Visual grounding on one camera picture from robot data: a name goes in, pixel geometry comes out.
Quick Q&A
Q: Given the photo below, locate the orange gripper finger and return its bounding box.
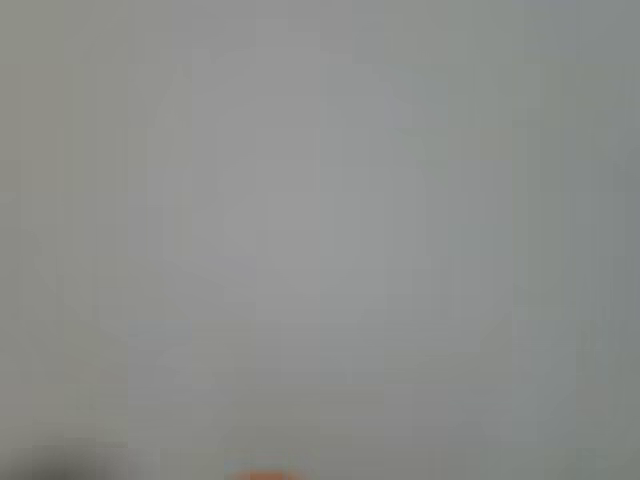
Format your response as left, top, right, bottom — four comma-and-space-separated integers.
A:
230, 468, 306, 480

